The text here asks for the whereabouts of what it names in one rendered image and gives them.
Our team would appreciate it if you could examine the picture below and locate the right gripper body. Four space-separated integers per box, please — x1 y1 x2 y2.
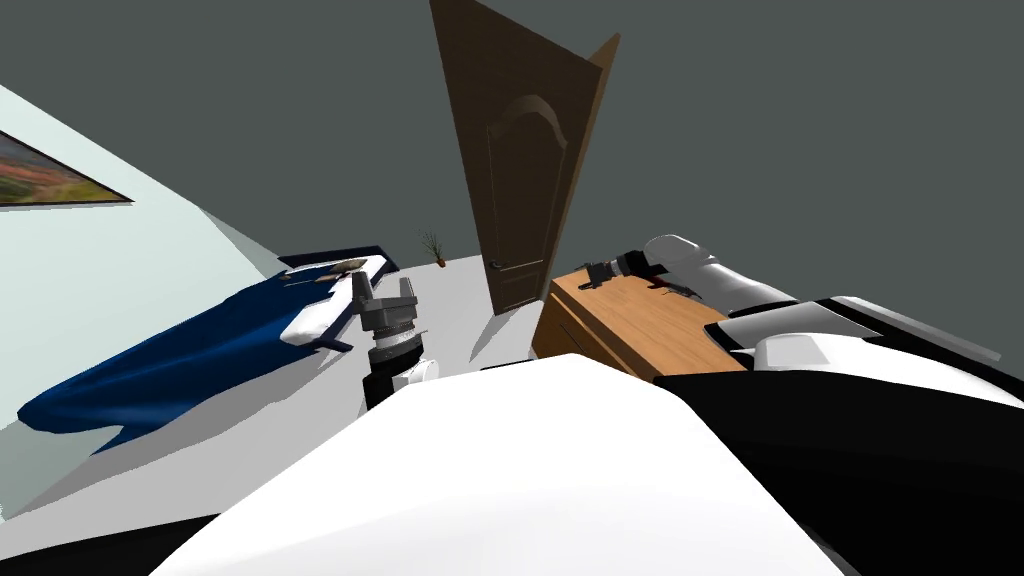
577 259 621 292

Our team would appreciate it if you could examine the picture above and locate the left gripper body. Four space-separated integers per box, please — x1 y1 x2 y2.
356 293 421 334

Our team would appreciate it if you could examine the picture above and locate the small potted plant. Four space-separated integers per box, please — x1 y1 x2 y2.
418 229 450 270

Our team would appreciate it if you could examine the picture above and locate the light wooden desk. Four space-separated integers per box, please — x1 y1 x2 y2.
530 267 750 383

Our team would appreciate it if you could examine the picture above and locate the brown wooden door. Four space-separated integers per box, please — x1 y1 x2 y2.
428 0 622 317

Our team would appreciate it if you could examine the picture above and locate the bed with blue blanket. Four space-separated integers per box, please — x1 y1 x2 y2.
16 245 402 457

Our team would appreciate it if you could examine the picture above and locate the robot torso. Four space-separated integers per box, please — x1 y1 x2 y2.
150 353 846 576

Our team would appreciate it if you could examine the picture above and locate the framed landscape picture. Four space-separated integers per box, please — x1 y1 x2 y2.
0 129 135 211

